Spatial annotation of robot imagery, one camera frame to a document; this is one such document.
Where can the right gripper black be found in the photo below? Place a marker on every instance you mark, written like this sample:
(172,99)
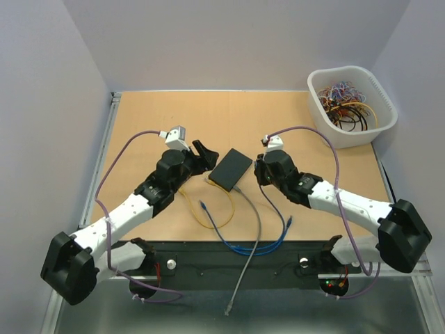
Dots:
(259,170)

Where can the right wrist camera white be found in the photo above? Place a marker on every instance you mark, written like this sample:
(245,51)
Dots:
(272,143)

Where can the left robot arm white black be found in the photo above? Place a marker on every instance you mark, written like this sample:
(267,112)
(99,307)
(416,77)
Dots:
(76,262)

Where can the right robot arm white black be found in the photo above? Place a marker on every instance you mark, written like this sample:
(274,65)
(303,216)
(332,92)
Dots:
(398,236)

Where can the white plastic bin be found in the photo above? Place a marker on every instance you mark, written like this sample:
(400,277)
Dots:
(349,106)

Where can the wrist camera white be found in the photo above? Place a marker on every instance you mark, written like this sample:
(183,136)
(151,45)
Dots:
(175,138)
(272,143)

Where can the black network switch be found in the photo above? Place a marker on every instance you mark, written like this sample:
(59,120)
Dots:
(230,169)

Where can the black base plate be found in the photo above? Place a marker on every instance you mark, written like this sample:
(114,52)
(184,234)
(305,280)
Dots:
(211,265)

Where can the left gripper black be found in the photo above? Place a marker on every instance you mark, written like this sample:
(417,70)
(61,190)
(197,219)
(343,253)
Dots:
(204,161)

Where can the aluminium frame rail left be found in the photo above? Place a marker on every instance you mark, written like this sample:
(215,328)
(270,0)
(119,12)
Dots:
(97,171)

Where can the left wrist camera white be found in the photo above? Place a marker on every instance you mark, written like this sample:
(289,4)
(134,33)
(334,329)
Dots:
(175,138)

